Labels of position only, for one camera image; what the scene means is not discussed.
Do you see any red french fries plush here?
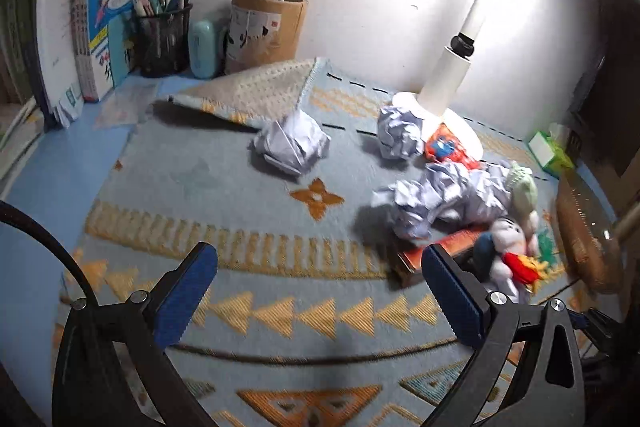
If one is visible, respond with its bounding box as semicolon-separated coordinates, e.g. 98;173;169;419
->
502;253;549;291

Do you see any blue study book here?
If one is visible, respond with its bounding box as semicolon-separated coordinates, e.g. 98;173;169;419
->
70;0;161;103

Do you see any patterned blue woven mat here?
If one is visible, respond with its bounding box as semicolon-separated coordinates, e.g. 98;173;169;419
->
49;56;601;427

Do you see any cardboard pen holder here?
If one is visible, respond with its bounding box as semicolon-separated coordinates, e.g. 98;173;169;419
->
224;0;308;75

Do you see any mint green case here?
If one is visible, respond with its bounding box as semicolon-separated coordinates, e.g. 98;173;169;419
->
188;20;217;79

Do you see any green tissue box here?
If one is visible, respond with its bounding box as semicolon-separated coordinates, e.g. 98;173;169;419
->
527;122;576;178

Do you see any green-headed plush toy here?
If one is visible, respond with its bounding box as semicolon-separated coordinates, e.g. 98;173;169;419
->
504;161;539;257

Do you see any paper pile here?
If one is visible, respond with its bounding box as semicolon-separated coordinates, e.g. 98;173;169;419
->
371;161;511;239

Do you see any blue and white mouse plush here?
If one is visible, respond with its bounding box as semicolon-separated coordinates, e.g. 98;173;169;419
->
472;216;529;303

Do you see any white paper ball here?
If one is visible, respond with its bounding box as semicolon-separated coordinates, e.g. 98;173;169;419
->
376;105;424;160

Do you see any white desk lamp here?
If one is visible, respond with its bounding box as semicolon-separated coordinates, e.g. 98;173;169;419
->
390;0;494;161

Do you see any black cable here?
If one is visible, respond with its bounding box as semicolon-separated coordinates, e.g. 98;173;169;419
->
0;199;101;308

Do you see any woven golden basket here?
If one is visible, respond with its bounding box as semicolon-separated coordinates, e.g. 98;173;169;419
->
555;170;623;295

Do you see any long red cardboard box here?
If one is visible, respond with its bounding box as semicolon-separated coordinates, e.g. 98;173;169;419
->
391;225;490;287

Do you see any orange snack packet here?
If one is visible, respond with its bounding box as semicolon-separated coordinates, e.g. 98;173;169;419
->
424;124;480;170

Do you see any black mesh pen cup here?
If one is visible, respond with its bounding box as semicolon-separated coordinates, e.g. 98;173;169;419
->
134;4;192;78

